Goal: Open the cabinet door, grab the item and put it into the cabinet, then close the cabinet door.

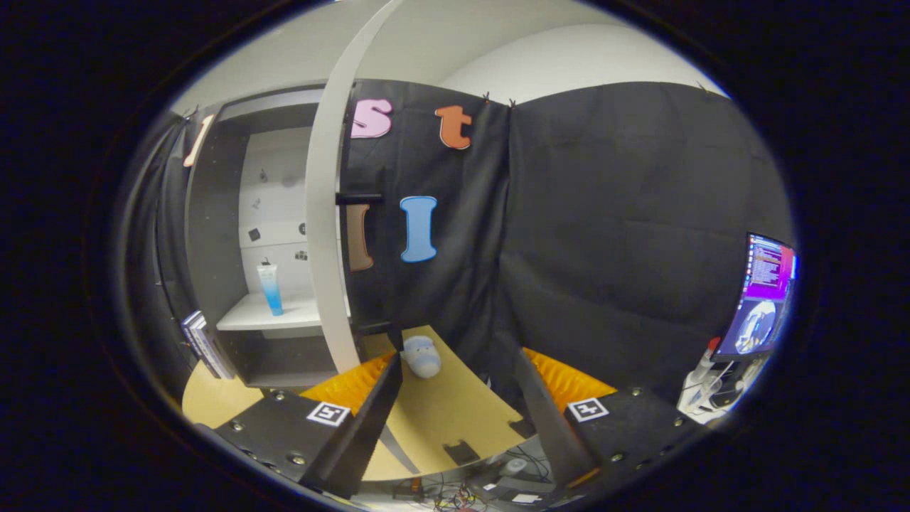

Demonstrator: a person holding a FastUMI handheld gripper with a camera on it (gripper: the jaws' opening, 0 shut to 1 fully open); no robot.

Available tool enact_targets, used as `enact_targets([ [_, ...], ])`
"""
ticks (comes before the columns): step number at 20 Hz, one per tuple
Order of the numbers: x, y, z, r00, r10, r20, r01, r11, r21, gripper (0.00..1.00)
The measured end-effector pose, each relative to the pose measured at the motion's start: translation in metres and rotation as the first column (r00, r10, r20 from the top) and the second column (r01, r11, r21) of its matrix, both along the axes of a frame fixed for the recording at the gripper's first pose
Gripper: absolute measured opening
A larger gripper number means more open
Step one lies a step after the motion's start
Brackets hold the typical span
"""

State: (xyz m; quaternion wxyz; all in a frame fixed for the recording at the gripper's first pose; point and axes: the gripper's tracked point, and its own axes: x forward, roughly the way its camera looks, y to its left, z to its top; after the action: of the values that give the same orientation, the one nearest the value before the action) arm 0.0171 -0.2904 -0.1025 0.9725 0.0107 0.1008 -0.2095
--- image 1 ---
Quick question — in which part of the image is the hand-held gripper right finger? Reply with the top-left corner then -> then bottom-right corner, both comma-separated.
515,349 -> 705,491

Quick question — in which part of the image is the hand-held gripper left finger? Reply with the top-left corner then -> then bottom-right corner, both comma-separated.
196,353 -> 404,501

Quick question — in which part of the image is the white blue cosmetic tube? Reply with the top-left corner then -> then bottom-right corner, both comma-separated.
257,263 -> 284,316

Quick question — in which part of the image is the white cabinet door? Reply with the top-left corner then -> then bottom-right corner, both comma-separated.
304,0 -> 399,374

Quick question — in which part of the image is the white blue plush toy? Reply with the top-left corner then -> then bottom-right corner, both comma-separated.
400,336 -> 442,379

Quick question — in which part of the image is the white cabinet shelf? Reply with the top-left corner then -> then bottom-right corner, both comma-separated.
216,293 -> 352,332

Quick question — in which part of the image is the white bottle red cap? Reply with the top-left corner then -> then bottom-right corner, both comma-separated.
693,338 -> 722,388

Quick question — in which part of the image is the grey cover book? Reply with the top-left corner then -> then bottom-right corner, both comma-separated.
192,316 -> 235,380

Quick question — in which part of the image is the black backdrop cloth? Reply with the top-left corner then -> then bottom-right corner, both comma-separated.
124,78 -> 793,420

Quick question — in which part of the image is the blue spine book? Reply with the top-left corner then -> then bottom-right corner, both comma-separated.
180,311 -> 218,378

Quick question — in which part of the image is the grey cabinet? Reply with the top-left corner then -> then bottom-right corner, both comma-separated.
183,87 -> 356,388

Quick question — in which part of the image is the computer monitor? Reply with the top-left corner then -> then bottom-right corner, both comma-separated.
713,232 -> 798,356

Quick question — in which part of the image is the tangle of cables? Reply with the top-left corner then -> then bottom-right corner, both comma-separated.
409,476 -> 498,512

